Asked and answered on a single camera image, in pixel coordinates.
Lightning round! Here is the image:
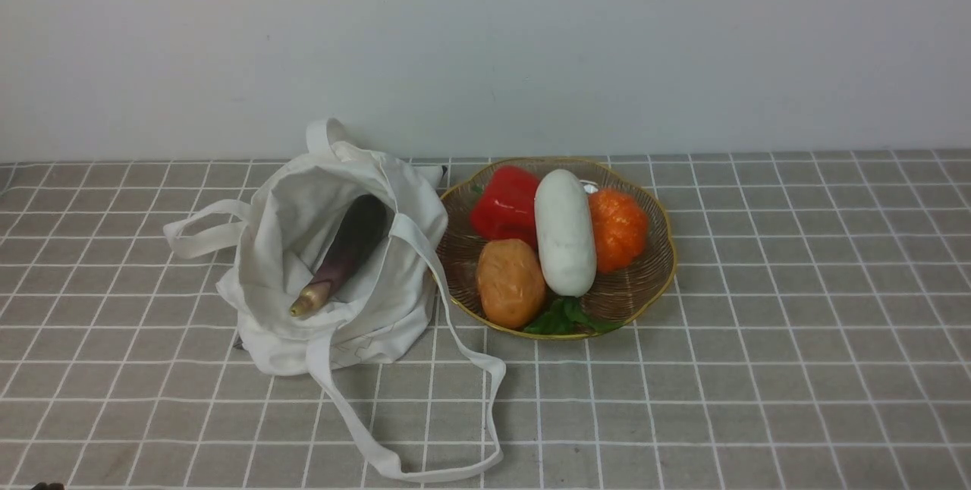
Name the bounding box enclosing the white radish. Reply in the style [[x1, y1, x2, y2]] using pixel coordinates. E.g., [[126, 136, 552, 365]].
[[534, 169, 596, 297]]

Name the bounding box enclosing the orange pumpkin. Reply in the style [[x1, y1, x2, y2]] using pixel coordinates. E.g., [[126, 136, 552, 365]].
[[587, 189, 651, 275]]

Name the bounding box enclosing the brown potato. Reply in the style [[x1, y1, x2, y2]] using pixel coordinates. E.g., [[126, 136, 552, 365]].
[[476, 239, 547, 330]]

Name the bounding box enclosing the purple eggplant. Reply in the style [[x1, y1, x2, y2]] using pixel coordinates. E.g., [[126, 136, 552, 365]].
[[289, 195, 388, 318]]

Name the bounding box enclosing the red bell pepper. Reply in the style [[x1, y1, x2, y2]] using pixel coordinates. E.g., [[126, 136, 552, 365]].
[[470, 165, 540, 250]]

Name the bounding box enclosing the white cloth tote bag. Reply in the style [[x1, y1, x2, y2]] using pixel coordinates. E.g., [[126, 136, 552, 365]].
[[163, 119, 506, 483]]

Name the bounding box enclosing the green leafy vegetable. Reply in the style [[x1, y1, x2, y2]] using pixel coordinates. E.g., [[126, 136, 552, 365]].
[[523, 297, 624, 337]]

